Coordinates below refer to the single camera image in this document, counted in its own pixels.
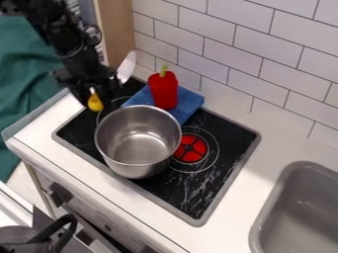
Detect green cloth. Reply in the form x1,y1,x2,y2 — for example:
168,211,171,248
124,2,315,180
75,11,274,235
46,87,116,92
0,14,73,183

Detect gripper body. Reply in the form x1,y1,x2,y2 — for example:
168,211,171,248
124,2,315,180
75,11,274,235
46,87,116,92
51,48,122,107

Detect silver pot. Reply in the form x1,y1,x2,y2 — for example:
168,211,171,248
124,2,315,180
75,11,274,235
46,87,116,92
92,104,184,180

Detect red toy pepper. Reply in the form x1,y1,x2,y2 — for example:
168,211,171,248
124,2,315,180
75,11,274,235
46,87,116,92
146,64,180,111

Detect toy sink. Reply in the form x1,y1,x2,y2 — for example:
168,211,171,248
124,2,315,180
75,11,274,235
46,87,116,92
246,160,338,253

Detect blue cloth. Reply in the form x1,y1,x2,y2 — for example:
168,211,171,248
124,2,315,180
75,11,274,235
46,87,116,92
120,84,207,127

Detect yellow knife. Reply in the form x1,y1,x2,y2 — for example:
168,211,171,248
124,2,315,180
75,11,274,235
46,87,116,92
85,49,139,113

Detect toy stove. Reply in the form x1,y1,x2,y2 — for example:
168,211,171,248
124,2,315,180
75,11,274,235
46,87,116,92
51,77,263,228

